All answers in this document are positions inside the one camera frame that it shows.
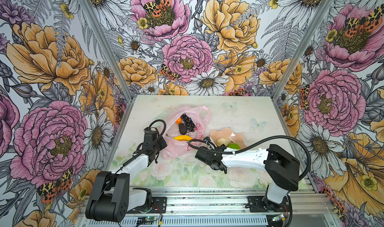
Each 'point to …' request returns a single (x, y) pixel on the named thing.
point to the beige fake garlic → (223, 140)
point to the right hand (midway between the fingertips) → (222, 154)
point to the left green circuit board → (151, 218)
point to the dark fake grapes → (189, 123)
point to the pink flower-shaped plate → (236, 138)
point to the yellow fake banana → (183, 137)
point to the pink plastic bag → (173, 148)
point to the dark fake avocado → (183, 129)
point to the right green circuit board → (281, 217)
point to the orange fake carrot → (178, 121)
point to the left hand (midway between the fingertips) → (163, 144)
